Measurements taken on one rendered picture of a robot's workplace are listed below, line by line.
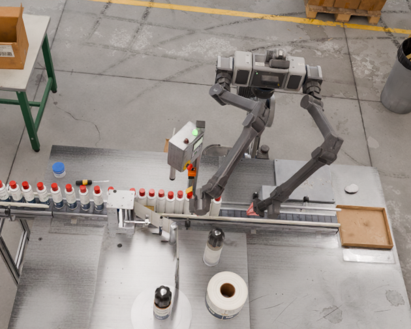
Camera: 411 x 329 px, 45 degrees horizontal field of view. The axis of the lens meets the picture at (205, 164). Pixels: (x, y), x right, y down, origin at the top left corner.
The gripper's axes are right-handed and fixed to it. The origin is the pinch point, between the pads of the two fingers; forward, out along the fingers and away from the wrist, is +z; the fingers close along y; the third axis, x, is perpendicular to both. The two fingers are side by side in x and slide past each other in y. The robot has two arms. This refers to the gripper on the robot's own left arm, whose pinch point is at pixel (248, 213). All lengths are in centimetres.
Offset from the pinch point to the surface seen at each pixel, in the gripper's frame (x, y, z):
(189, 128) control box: -64, -13, -18
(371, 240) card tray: 65, 8, -40
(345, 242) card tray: 49, 12, -31
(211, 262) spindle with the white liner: -15.3, 30.8, 14.9
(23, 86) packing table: -107, -102, 106
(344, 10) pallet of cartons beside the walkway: 150, -311, -29
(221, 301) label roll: -18, 57, 5
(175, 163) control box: -59, -2, -3
